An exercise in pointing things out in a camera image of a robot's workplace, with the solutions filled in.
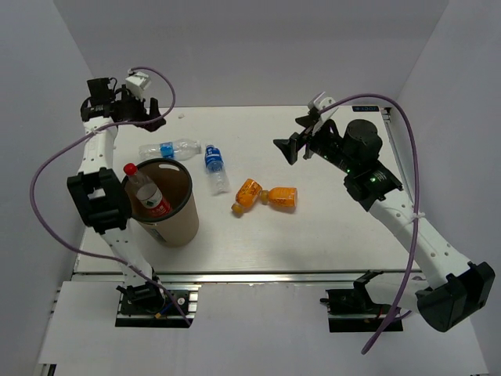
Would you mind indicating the brown cylindrical bin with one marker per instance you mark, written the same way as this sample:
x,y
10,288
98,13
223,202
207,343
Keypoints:
x,y
178,227

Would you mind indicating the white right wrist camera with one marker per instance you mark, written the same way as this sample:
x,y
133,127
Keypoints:
x,y
319,103

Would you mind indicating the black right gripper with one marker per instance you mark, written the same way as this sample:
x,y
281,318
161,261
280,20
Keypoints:
x,y
290,147

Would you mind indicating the blue right corner sticker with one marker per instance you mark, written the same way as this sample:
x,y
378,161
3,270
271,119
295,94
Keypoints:
x,y
367,108

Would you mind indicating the blue label sports bottle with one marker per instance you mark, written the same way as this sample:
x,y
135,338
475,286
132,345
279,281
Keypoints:
x,y
215,168

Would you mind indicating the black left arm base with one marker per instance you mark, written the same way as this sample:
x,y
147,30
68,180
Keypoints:
x,y
147,306

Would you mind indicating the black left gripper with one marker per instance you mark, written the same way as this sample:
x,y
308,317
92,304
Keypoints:
x,y
125,95

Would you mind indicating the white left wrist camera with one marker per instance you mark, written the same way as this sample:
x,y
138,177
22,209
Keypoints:
x,y
137,82

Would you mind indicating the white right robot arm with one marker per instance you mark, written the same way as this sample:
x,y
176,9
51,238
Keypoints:
x,y
452,287

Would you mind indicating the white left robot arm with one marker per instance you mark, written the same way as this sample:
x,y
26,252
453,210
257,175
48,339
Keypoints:
x,y
97,192

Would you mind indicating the orange juice bottle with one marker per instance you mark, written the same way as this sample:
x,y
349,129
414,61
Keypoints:
x,y
246,197
282,198

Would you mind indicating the clear bottle blue label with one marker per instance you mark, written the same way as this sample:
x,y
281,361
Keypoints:
x,y
179,150

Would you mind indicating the clear bottle red label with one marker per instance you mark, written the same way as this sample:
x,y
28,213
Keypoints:
x,y
147,192

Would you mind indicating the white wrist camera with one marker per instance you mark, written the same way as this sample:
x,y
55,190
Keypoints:
x,y
137,82
319,103

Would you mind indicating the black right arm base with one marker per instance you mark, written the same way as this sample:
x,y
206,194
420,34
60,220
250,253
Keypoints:
x,y
362,307

